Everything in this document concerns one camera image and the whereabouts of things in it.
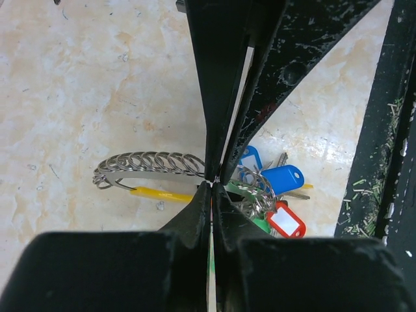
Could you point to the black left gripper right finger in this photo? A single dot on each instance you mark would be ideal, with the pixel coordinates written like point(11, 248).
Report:
point(257, 272)

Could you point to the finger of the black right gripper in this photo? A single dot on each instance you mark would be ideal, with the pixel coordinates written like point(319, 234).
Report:
point(220, 35)
point(305, 32)

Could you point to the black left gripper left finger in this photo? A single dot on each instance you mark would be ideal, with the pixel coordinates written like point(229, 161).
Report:
point(164, 270)

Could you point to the key with blue tag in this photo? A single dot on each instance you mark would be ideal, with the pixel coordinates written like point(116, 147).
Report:
point(283, 177)

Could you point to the red key tag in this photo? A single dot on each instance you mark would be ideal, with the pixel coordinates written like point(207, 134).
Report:
point(285, 222)

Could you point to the green key tag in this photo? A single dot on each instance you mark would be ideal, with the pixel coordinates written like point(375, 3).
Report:
point(242, 200)

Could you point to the yellow key tag on ring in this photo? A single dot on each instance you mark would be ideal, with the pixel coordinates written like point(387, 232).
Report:
point(307, 186)

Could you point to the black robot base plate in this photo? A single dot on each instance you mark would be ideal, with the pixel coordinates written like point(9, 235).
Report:
point(379, 200)

